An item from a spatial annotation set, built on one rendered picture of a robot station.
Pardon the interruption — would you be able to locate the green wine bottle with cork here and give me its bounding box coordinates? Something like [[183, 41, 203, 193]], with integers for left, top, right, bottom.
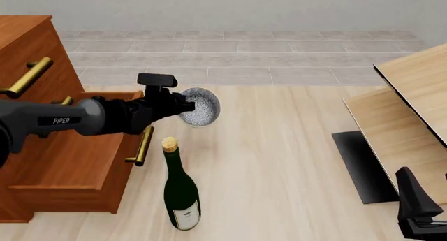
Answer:
[[161, 136, 203, 231]]

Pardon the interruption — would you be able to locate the pale wooden panel with black edge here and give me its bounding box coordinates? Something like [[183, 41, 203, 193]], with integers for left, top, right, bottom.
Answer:
[[372, 43, 447, 149]]

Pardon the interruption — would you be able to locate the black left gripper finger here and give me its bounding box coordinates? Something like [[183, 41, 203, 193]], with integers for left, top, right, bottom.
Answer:
[[181, 93, 197, 113]]

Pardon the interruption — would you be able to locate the open wooden drawer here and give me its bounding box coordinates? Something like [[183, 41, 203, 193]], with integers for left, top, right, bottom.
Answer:
[[6, 90, 145, 215]]

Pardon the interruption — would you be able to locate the wooden cabinet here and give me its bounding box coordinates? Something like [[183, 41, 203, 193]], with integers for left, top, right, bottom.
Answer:
[[0, 15, 145, 224]]

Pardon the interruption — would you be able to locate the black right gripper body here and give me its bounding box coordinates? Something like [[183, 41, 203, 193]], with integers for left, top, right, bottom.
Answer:
[[397, 214, 447, 241]]

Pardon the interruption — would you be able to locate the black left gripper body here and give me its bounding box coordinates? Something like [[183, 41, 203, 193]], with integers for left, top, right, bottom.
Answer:
[[159, 92, 186, 122]]

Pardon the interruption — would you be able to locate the long brass drawer handle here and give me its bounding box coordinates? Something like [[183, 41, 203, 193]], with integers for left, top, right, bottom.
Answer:
[[51, 96, 74, 106], [124, 124, 155, 168], [0, 57, 54, 100]]

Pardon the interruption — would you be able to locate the black speckled bowl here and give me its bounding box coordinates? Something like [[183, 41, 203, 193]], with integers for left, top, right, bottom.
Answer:
[[177, 87, 222, 129]]

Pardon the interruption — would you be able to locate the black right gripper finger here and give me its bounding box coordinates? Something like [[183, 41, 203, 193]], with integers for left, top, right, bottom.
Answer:
[[395, 166, 444, 221]]

